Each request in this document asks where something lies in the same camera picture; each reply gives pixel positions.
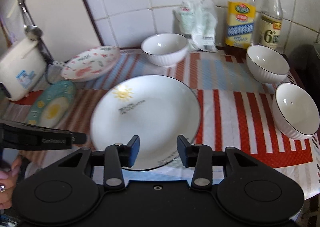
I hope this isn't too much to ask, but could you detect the teal egg pattern plate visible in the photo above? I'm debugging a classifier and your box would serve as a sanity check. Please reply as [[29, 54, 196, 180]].
[[25, 81, 76, 128]]

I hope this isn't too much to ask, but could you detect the large white sun plate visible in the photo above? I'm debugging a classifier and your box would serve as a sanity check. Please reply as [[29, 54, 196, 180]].
[[89, 75, 201, 171]]

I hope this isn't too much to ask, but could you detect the pink rabbit pattern plate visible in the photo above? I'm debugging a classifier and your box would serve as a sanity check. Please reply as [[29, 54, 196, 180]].
[[61, 46, 120, 82]]

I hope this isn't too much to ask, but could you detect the white ribbed bowl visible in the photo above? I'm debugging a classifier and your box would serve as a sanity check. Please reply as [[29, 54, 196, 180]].
[[141, 33, 189, 67], [272, 83, 319, 140], [246, 45, 290, 84]]

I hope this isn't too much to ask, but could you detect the person's left hand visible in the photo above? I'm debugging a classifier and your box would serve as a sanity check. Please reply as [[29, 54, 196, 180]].
[[0, 155, 22, 210]]

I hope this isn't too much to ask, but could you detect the striped red blue table mat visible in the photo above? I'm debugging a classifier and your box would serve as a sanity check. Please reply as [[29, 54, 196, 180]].
[[58, 49, 319, 198]]

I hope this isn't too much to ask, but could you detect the hanging metal ladle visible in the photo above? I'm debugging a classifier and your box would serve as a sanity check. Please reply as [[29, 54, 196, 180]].
[[17, 0, 43, 40]]

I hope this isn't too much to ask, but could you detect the white cutting board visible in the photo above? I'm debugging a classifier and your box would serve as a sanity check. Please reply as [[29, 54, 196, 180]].
[[25, 0, 103, 62]]

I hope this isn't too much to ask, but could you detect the white plastic seasoning bag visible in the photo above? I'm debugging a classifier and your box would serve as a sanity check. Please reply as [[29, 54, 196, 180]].
[[174, 1, 217, 53]]

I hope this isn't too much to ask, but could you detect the cooking wine bottle yellow label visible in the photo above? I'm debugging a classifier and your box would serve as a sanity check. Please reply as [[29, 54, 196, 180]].
[[225, 0, 256, 51]]

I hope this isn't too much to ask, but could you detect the black wok with glass lid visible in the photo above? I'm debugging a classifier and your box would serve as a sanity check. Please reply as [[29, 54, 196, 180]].
[[289, 42, 319, 88]]

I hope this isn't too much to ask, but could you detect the white vinegar bottle yellow cap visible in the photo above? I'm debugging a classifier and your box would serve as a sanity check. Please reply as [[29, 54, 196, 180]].
[[259, 0, 283, 49]]

